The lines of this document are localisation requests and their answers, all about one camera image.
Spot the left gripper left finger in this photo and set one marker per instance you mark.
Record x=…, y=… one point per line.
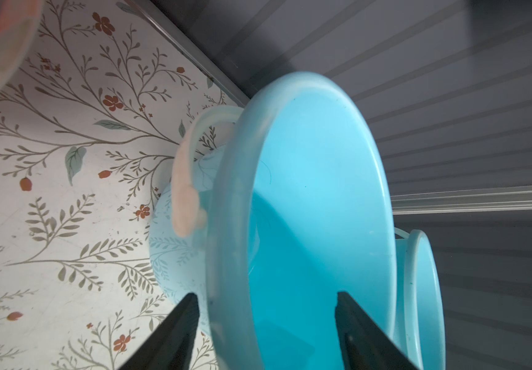
x=171, y=345

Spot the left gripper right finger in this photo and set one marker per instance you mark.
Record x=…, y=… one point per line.
x=364, y=346

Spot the blue bucket with label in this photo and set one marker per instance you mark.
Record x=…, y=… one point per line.
x=298, y=210

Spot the blue bucket white handle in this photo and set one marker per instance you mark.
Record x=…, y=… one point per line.
x=420, y=331

